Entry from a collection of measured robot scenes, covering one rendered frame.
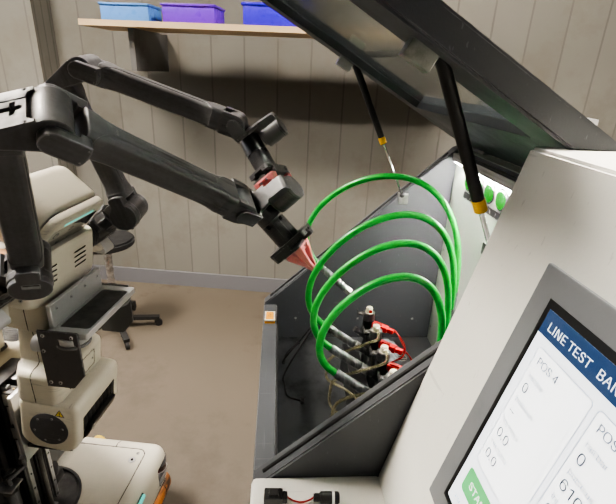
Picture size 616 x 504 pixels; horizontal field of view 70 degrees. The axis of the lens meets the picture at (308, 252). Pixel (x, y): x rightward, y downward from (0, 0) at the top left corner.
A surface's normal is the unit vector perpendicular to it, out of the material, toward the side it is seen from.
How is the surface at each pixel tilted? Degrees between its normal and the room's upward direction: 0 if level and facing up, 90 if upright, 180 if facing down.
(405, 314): 90
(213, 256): 90
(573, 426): 76
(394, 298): 90
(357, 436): 90
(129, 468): 0
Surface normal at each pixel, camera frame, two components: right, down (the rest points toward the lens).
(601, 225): -0.96, -0.24
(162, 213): -0.09, 0.37
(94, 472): 0.04, -0.92
